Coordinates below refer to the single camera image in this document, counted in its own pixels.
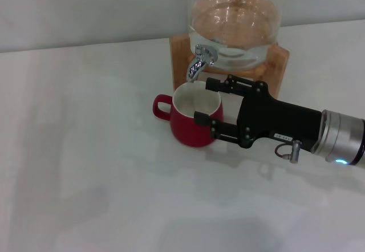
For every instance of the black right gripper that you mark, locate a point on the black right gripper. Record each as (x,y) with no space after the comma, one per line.
(271,118)

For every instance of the red ceramic cup white inside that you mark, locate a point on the red ceramic cup white inside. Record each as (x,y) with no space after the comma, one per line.
(188,132)

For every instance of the chrome dispenser faucet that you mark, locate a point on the chrome dispenser faucet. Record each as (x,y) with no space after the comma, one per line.
(196,66)

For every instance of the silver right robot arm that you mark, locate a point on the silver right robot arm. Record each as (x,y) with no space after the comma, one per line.
(342,135)

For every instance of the wooden dispenser stand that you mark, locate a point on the wooden dispenser stand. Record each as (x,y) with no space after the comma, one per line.
(179,69)

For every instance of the glass drink dispenser jar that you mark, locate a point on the glass drink dispenser jar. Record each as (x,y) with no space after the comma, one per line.
(233,21)

